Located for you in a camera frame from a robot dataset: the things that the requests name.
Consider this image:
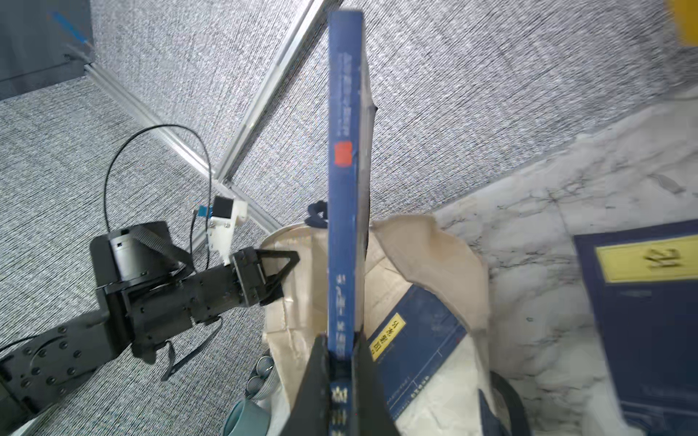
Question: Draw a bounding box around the teal ceramic cup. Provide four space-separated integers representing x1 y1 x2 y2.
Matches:
221 400 271 436

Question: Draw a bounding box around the dark blue book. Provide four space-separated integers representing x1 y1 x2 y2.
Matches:
369 285 467 420

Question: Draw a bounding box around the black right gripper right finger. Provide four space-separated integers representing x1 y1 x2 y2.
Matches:
351 334 399 436

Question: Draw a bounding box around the dark flower shaped dish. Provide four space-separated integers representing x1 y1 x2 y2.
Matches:
245 352 274 399

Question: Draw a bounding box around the yellow wine glass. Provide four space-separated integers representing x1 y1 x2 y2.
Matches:
667 0 698 47

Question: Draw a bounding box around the cream canvas tote bag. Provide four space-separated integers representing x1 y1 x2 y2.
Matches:
261 200 533 436

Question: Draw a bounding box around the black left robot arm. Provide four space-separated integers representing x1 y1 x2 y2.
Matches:
1 222 299 435

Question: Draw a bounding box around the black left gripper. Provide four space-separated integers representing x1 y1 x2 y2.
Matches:
129 247 300 364

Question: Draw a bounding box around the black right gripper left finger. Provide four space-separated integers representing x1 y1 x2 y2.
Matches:
280 335 331 436

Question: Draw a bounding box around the purple blue book yellow label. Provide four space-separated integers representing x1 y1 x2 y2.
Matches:
574 220 697 435

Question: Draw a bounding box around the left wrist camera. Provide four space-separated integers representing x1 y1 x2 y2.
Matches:
193 195 248 265

